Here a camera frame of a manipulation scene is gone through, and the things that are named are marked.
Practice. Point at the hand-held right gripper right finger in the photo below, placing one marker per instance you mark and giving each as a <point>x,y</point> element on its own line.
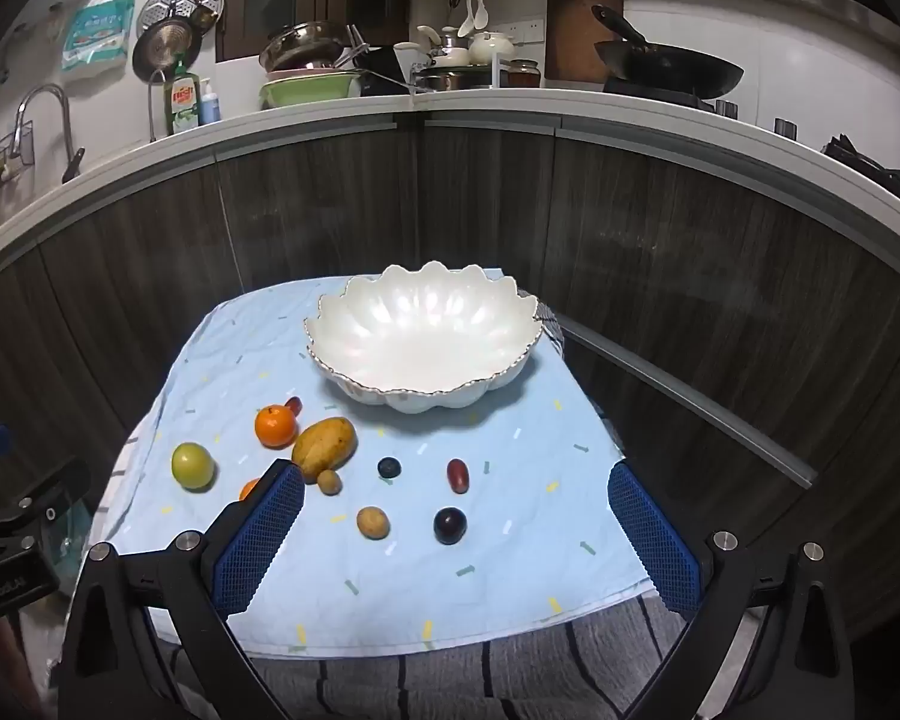
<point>656,547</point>

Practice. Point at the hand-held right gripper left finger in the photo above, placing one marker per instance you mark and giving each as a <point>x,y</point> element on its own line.
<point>262,532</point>

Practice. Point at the yellow mango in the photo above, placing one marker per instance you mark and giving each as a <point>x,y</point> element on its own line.
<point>322,446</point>

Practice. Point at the mandarin orange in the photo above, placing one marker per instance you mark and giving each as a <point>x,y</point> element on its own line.
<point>276,427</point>

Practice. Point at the brown longan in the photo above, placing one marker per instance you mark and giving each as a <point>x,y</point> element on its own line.
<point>328,482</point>
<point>373,523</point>

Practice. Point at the dark purple plum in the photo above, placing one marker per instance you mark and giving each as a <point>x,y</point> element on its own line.
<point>450,526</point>

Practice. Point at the oblong red cherry tomato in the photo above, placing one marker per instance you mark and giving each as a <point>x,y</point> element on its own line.
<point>457,475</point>

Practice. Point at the white scalloped bowl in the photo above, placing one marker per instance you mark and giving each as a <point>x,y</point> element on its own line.
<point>420,330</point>

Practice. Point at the small orange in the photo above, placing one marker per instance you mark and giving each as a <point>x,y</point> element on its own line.
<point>249,490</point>

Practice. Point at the green round fruit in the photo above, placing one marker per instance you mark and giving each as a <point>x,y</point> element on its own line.
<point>193,466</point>

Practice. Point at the blueberry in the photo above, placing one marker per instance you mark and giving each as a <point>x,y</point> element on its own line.
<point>389,467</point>

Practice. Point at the grey metal bar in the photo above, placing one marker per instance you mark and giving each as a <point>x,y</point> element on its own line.
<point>690,405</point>

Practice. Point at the light blue patterned cloth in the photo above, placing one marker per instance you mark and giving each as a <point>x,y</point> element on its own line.
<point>495,562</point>

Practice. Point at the chrome faucet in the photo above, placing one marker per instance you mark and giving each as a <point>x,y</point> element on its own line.
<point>45,92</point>

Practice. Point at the green dish soap bottle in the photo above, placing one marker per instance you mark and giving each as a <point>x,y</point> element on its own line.
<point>182,105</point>

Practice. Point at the blue pump bottle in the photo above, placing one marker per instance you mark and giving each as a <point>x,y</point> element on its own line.
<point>208,106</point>

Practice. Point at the plastic bag package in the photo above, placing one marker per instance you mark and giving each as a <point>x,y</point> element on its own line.
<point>97,30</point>

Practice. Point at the dark heap on counter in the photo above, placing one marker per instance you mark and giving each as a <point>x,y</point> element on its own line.
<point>862,165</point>

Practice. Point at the hanging frying pan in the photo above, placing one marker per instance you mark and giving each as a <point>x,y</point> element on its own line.
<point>163,49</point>

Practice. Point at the green basin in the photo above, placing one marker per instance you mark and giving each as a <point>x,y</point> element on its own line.
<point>300,92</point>

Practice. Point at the black stove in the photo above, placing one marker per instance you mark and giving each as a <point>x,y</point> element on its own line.
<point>645,92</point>

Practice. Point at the black pan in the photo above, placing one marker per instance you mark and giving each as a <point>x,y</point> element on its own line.
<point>386,71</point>

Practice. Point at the black wok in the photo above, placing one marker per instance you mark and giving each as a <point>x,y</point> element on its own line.
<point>675,67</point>

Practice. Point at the perforated steel steamer plate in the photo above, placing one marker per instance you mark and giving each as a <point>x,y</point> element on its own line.
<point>180,0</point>

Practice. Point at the brown jar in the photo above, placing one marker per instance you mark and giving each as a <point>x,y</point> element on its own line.
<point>523,75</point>

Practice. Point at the wooden cutting board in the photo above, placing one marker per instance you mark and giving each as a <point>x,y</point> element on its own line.
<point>570,30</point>

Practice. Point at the white teapot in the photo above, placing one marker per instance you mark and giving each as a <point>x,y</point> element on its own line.
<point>491,49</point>

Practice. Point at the white hanging spoon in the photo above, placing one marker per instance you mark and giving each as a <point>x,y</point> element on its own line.
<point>481,13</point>
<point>466,22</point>

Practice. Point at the wall socket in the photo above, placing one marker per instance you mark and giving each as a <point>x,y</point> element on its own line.
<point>529,31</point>

